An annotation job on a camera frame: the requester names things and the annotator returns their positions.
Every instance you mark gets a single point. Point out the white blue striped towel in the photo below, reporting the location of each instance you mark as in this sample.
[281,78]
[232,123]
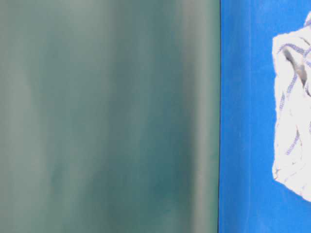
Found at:
[292,144]

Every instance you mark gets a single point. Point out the green backdrop sheet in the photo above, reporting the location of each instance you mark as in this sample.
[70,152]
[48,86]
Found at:
[109,116]

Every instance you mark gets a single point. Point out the blue table cloth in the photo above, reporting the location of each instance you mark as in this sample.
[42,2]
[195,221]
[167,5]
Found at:
[250,201]

